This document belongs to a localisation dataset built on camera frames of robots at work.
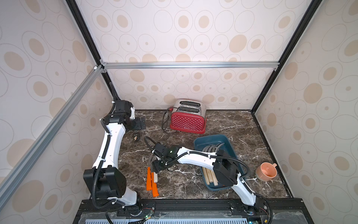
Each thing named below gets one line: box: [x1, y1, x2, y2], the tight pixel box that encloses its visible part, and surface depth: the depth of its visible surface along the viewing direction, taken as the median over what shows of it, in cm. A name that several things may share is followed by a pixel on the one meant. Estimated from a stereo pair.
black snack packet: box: [133, 133, 141, 141], surface depth 104 cm
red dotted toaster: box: [170, 98, 207, 134], surface depth 99 cm
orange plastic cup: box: [255, 162, 278, 182], surface depth 83 cm
